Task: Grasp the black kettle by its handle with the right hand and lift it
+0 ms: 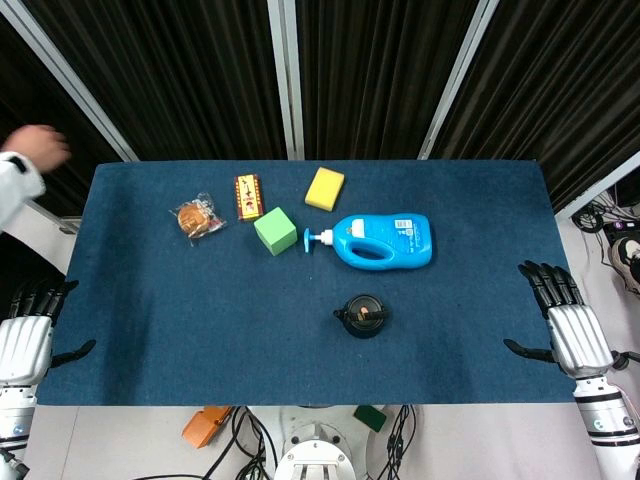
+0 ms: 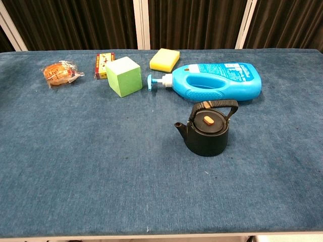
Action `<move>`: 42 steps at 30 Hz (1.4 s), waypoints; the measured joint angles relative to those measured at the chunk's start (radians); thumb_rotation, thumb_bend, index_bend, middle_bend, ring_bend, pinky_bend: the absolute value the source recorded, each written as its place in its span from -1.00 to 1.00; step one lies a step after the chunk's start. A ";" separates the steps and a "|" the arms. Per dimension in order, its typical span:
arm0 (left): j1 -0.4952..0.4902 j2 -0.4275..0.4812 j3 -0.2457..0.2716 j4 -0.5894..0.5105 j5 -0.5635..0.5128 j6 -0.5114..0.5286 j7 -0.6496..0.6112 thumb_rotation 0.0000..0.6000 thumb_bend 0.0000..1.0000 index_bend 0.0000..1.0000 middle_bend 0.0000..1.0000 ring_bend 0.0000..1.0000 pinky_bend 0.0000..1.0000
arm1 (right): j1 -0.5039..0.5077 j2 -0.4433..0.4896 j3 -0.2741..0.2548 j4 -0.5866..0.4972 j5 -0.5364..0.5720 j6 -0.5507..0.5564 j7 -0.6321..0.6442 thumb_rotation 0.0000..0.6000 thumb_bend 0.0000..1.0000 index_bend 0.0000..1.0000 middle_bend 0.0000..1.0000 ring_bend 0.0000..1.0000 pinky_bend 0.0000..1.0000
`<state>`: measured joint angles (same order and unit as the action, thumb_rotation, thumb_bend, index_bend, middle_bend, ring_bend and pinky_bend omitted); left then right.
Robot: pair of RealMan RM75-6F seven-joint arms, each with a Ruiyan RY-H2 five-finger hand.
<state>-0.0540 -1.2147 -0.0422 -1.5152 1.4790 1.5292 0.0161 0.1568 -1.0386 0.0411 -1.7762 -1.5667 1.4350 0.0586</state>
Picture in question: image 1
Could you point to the yellow sponge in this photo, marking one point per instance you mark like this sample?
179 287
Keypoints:
325 189

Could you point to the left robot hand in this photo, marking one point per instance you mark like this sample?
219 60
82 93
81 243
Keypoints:
25 340

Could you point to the green cube block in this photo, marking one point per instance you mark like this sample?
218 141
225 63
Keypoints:
275 231

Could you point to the white curtain frame post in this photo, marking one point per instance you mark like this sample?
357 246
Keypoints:
70 80
287 80
457 80

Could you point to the wrapped round pastry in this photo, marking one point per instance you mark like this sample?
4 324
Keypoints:
196 219

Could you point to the dark green box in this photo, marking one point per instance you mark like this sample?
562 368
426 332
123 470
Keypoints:
370 417

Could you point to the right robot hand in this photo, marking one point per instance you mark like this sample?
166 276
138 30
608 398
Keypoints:
575 330

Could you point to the blue table cloth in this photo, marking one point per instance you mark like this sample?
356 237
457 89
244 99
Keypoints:
300 325

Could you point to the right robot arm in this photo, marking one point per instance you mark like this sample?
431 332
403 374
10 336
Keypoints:
607 415

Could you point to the red yellow snack box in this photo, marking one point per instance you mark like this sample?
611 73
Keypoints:
248 197

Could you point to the person's bare hand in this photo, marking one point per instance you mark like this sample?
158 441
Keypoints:
36 146

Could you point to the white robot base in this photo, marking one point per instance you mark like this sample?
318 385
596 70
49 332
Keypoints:
315 452

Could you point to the blue detergent pump bottle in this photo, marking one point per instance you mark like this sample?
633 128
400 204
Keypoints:
385 241

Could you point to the orange box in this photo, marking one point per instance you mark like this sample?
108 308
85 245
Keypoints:
205 425

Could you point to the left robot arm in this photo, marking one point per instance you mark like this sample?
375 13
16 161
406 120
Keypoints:
12 420

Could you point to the black white sneaker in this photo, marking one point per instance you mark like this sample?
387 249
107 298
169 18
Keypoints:
626 262

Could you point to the black round container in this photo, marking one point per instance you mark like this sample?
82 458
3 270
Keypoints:
364 316

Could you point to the person's white sleeve forearm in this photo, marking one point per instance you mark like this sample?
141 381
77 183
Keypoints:
15 187

